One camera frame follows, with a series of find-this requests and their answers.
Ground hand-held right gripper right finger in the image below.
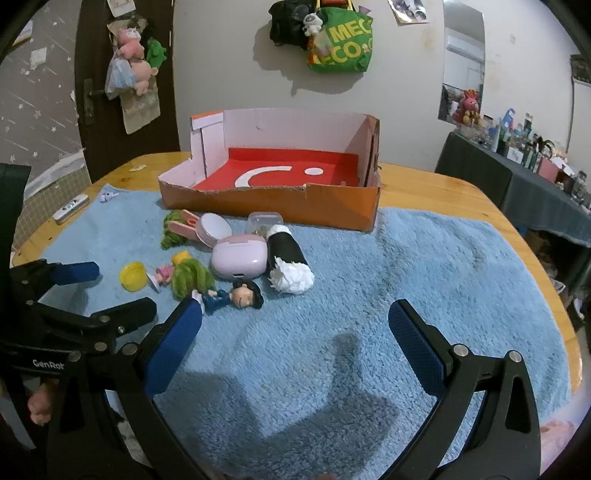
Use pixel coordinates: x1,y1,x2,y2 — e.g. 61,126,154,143
383,299,541,480

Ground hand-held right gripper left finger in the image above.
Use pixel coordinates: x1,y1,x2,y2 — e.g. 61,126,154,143
51,298,208,480

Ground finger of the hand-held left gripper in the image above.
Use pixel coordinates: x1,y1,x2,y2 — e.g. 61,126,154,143
9,259,101,305
28,298,158,354

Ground yellow bottle cap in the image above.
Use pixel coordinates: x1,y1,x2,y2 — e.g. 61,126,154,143
119,261,147,291

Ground small pink figure yellow hat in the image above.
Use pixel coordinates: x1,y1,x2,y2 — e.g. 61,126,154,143
147,250,192,294

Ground green yarn bundle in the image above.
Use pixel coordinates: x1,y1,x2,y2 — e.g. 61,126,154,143
160,210,195,251
171,258,215,301

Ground figurine with black hat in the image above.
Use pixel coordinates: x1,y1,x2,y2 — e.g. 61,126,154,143
191,279,265,317

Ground pink earbud case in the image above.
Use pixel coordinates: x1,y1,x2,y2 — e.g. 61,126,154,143
210,234,269,280

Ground pink clothespin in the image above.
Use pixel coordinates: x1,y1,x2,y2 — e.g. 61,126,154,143
167,209,201,241

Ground round pink jar white lid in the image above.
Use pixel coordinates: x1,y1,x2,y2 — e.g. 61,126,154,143
195,212,235,250

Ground black bottle with white tuft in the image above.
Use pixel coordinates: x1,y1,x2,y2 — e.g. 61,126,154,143
265,225,315,295

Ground small clear plastic box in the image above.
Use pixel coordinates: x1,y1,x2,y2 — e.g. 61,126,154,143
247,211,283,240

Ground orange cardboard box red floor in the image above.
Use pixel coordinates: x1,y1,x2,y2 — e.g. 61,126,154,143
158,109,382,232

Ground person's left hand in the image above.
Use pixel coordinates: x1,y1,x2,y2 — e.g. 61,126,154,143
27,382,62,426

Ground white rectangular device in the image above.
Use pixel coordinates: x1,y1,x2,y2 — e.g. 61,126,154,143
52,194,90,226

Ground white grid panel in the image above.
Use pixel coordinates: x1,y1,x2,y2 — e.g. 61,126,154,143
23,148,90,199

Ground light blue fluffy towel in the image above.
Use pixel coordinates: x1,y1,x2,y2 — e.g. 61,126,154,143
41,184,575,480

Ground hanging plush toys bag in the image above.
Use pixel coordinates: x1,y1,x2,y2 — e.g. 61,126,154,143
121,90,161,136

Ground table with dark cloth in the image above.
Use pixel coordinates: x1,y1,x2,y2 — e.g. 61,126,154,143
434,130,591,250

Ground clear plastic bag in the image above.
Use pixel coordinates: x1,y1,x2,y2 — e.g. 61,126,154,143
105,51,139,100

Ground pale pink plush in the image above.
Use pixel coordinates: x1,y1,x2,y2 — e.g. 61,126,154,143
129,60,160,95

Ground green plush toy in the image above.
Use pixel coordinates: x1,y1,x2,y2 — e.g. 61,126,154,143
145,39,169,70

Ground cluster of bottles and jars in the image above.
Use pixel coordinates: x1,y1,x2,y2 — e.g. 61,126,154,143
455,108,591,208

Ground pink pig plush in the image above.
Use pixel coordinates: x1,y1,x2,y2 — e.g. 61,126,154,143
115,28,145,61

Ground pink rabbit plush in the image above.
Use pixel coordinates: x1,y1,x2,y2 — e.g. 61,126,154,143
450,89,483,127

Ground green shopping bag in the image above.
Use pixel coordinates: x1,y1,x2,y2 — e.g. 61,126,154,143
307,4,375,75

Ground black bag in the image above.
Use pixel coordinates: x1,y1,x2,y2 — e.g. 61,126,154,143
269,0,319,49

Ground small panda plush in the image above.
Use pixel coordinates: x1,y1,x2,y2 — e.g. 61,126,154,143
302,13,329,37

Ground door handle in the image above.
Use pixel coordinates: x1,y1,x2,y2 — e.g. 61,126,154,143
83,78,112,126

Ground arched wall mirror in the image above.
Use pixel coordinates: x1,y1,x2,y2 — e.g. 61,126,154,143
438,0,486,125

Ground wall photos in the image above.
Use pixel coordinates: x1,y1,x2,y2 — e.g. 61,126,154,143
388,0,429,25

